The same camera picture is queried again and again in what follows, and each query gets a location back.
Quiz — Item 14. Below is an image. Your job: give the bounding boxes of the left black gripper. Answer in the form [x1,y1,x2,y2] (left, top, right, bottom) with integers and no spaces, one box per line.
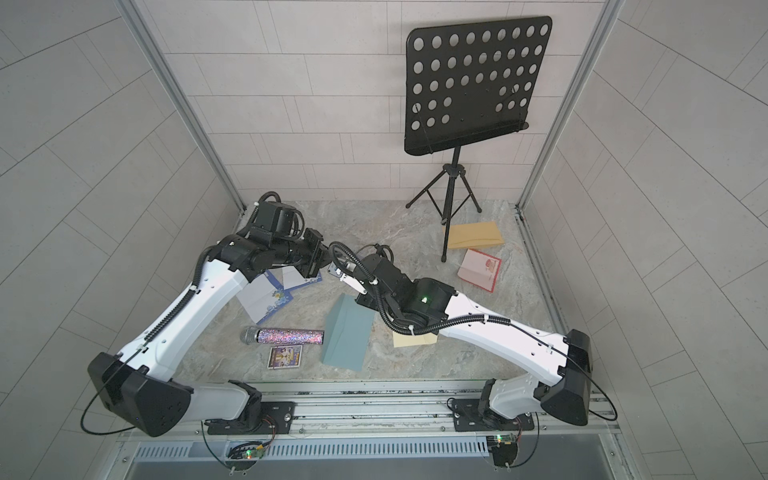
[271,227,346,278]

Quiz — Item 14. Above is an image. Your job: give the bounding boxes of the tan kraft envelope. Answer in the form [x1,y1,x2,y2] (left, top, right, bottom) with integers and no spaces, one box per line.
[447,221,505,249]

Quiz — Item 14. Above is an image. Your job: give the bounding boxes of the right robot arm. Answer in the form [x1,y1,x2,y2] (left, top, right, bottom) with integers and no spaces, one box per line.
[328,242,600,426]

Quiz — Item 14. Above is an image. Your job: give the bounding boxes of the cream yellow envelope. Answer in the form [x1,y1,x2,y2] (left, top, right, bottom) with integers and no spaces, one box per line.
[393,332,438,348]

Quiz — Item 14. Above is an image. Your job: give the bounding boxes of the teal blue envelope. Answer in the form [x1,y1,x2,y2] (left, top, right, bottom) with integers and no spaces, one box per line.
[321,294,375,371]

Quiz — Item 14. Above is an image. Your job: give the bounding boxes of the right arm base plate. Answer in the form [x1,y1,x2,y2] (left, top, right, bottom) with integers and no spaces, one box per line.
[446,397,535,432]

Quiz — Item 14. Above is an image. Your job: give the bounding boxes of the small colourful picture card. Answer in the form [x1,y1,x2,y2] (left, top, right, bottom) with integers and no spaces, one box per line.
[267,345,303,370]

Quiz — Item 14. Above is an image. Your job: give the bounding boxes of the black perforated music stand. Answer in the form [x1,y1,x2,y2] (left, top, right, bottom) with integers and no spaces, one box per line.
[403,16,553,231]

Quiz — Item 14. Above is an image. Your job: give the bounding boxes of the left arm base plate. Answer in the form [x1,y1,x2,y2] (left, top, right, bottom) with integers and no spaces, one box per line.
[203,400,296,435]

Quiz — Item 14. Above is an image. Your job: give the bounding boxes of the white ventilation grille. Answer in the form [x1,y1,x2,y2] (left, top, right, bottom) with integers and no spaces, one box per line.
[134,436,489,463]

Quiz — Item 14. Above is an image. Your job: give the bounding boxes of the left green circuit board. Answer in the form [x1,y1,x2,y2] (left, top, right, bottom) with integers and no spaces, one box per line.
[226,441,269,470]

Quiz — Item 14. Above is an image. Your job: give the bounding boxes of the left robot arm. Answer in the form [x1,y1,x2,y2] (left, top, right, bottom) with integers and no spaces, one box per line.
[87,191,330,437]

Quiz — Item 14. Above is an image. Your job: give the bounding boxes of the right green circuit board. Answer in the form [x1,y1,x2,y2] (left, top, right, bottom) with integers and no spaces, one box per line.
[486,435,519,469]

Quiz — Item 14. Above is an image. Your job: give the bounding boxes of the green circuit board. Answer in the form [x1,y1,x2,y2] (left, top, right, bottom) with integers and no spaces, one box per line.
[226,441,269,470]
[486,435,519,469]

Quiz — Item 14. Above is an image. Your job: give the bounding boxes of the aluminium rail frame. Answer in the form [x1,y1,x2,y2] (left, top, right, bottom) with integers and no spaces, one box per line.
[119,379,619,445]

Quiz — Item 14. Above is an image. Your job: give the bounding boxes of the glittery purple microphone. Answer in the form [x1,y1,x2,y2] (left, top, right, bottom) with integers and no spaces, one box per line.
[240,326,325,345]

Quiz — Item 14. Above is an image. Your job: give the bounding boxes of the white letter with blue print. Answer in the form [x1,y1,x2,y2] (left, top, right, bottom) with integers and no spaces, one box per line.
[236,271,293,324]

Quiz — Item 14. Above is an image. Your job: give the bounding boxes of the white and pink letter paper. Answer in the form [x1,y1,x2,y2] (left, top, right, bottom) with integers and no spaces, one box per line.
[457,249,502,293]

